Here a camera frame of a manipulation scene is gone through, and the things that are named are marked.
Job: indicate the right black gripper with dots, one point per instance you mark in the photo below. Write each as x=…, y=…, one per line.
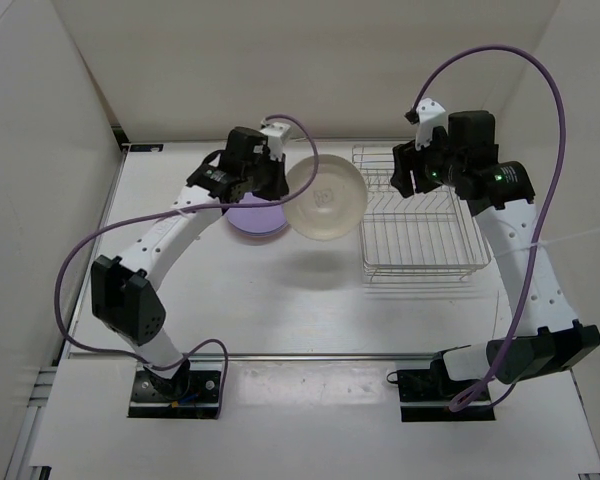
x=402, y=163

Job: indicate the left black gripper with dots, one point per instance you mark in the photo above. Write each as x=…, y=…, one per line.
x=278, y=186

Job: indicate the purple plate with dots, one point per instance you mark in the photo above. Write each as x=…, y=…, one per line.
x=262, y=219

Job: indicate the blue plate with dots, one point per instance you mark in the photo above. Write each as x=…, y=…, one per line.
x=263, y=235

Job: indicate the beige plate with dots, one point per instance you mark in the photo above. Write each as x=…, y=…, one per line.
x=334, y=203

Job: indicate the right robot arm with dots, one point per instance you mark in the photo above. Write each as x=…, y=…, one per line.
x=548, y=336

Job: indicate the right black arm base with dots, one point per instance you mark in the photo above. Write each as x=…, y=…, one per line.
x=424, y=398

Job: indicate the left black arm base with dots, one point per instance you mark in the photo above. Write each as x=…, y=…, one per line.
x=200, y=401

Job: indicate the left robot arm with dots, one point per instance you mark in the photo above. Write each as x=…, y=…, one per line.
x=124, y=289

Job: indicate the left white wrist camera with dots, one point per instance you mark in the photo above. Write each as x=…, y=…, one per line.
x=278, y=134

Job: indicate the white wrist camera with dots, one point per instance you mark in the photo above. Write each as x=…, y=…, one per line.
x=278, y=134
x=427, y=115

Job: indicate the metal wire dish rack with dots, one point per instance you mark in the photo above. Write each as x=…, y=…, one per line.
x=424, y=235

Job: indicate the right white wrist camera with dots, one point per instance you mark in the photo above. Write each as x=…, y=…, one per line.
x=427, y=115

